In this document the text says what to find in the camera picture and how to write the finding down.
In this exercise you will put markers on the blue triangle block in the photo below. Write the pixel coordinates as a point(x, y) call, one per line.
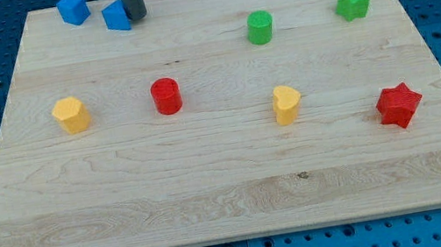
point(115, 17)

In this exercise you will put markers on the blue cube block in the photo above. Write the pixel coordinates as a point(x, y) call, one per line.
point(73, 12)

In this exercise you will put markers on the wooden board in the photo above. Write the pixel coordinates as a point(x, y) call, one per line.
point(221, 168)

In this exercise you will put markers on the red cylinder block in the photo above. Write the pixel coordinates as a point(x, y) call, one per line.
point(166, 96)

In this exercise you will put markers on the yellow heart block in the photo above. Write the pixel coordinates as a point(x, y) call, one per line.
point(286, 104)

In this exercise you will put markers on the green cylinder block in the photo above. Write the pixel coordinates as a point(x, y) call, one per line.
point(259, 27)

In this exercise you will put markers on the yellow hexagon block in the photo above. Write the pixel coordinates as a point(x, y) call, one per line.
point(71, 115)

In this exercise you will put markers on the red star block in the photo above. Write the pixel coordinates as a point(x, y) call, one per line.
point(398, 105)

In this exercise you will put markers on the green star block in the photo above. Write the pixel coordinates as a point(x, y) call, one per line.
point(351, 9)

